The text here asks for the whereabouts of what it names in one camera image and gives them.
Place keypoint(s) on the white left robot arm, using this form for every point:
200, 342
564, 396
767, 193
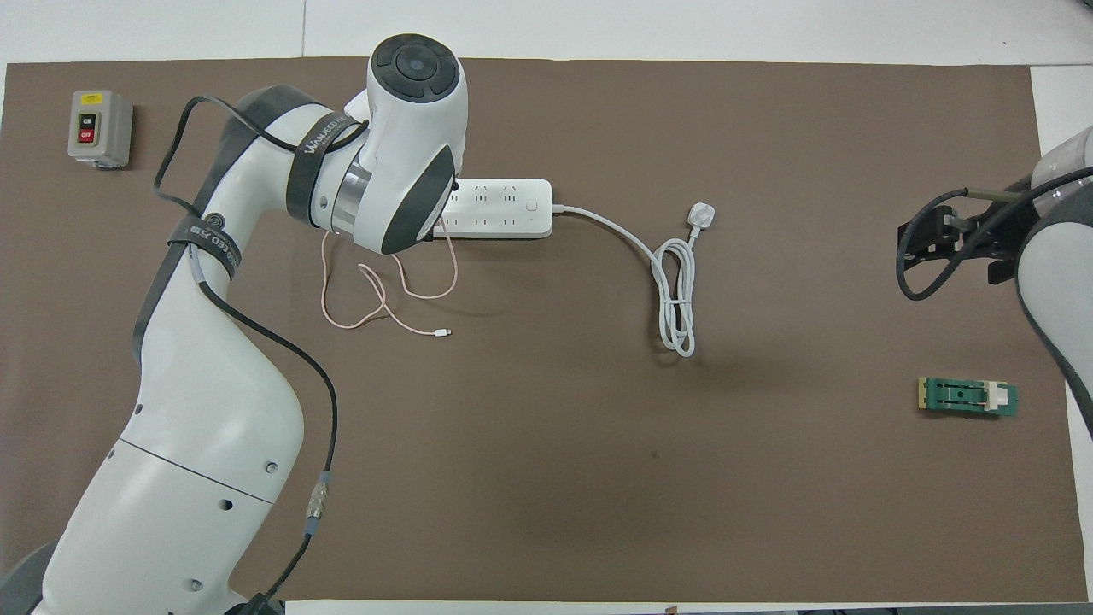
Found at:
213, 410

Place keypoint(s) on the green knife switch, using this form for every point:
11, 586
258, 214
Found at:
965, 397

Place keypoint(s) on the grey on-off switch box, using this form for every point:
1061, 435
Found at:
98, 128

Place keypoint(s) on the white power strip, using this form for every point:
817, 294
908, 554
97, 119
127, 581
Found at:
512, 209

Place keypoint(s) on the brown table mat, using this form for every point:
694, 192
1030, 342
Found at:
598, 512

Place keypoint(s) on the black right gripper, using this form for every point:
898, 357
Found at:
1001, 246

